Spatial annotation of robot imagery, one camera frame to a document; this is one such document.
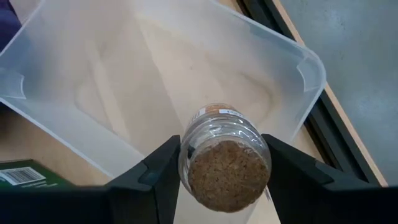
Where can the purple cloth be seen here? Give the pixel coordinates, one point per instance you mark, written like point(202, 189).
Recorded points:
point(7, 25)

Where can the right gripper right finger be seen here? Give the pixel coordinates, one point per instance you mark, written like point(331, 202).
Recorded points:
point(311, 199)

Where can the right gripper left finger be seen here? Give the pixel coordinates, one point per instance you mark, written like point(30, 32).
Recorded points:
point(149, 193)

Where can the cork-stoppered glass spice jar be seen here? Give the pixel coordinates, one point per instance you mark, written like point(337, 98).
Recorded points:
point(227, 177)

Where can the green spice tin black lid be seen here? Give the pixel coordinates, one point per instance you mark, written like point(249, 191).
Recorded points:
point(46, 177)

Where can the clear translucent plastic bin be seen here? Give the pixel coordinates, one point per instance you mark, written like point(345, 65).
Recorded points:
point(124, 77)

